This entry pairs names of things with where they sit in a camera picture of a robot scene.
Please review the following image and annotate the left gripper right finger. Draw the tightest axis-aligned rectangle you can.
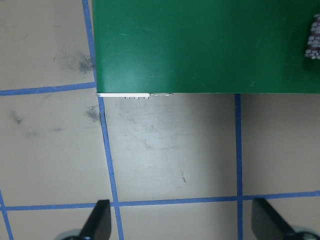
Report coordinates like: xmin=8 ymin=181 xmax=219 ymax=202
xmin=251 ymin=198 xmax=295 ymax=240

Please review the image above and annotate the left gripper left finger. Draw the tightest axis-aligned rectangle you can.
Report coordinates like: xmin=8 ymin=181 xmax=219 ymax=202
xmin=78 ymin=199 xmax=112 ymax=240

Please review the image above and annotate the black cylindrical capacitor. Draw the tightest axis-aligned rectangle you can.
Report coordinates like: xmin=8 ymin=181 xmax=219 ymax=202
xmin=304 ymin=13 xmax=320 ymax=60

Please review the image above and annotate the green conveyor belt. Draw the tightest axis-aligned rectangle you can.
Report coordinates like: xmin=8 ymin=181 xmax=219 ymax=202
xmin=92 ymin=0 xmax=320 ymax=98

